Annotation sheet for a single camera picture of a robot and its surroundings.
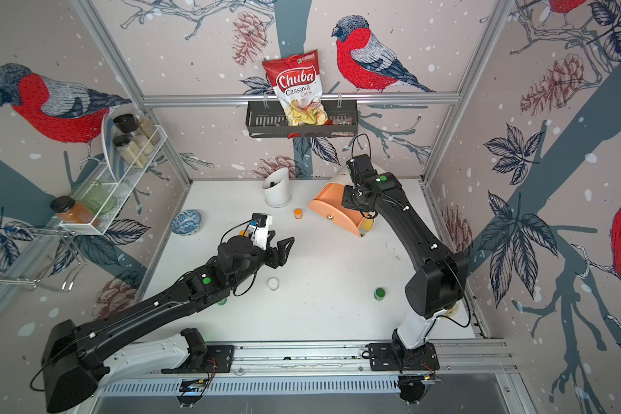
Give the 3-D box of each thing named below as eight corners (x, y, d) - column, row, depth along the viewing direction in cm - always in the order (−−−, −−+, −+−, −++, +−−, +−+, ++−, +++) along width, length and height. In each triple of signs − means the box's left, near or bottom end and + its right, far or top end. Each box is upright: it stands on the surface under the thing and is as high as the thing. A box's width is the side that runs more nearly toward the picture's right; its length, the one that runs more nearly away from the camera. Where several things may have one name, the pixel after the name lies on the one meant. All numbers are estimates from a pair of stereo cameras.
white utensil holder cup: (266, 210, 112) (259, 185, 100) (269, 192, 119) (263, 167, 107) (290, 210, 112) (286, 184, 100) (292, 192, 119) (288, 167, 106)
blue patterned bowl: (171, 238, 103) (166, 231, 100) (181, 216, 110) (176, 210, 107) (200, 238, 103) (195, 231, 100) (208, 216, 110) (204, 209, 107)
